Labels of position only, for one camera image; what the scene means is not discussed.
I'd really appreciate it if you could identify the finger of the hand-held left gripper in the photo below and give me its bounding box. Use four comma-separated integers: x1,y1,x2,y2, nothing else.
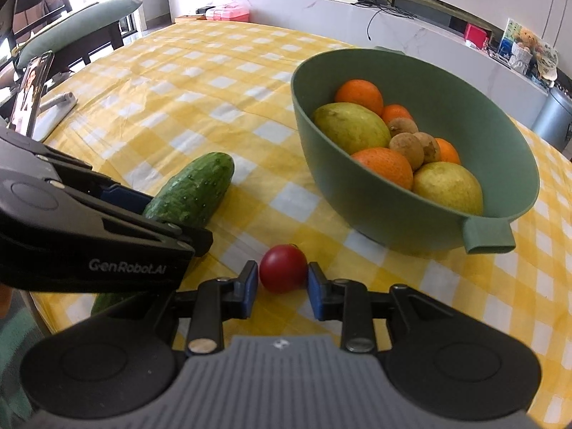
49,160,153,216
95,211,214,258

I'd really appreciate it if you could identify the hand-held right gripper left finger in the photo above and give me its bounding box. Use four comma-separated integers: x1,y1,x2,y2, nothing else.
105,260,260,355

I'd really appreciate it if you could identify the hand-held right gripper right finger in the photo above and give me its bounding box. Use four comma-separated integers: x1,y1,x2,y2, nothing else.
307,261,457,354

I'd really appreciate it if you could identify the red tomato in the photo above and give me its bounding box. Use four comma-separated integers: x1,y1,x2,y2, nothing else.
259,243,309,295

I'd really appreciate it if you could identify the green cucumber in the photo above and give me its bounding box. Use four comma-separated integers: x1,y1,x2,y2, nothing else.
90,152,235,316

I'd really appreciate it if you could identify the green colander bowl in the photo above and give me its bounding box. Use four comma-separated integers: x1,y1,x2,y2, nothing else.
290,46,541,255

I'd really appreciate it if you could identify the small orange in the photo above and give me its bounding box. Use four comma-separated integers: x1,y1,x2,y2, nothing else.
381,104,414,126
433,138,462,166

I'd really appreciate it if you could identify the white phone stand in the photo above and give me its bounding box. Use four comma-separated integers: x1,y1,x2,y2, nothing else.
32,92,78,142

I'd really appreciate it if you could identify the yellow checked tablecloth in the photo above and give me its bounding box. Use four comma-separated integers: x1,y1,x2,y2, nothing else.
27,21,572,416

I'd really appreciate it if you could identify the smartphone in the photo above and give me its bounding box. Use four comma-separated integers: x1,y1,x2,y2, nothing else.
8,50,55,139

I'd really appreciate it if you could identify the dark wooden chair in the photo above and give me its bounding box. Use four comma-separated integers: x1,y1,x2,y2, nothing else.
11,0,126,77
0,0,23,119

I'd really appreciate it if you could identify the brown longan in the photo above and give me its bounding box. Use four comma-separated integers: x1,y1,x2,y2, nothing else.
413,132,442,164

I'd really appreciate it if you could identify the pink storage box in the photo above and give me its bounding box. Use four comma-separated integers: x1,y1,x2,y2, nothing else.
212,2,250,22

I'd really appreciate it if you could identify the white marble cabinet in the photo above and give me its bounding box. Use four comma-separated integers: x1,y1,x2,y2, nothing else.
167,0,572,130

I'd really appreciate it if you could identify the grey trash can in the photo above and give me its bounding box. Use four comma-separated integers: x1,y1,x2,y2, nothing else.
531,86,572,150

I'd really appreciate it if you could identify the red box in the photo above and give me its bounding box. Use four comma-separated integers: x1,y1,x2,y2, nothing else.
464,22,489,50

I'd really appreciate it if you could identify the white basket with plush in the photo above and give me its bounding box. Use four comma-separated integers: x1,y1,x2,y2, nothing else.
511,29,537,74

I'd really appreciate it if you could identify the black cable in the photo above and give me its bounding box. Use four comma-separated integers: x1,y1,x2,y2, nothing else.
367,2,418,41

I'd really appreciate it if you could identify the photo frame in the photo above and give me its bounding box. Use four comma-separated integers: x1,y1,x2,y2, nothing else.
499,18,559,80

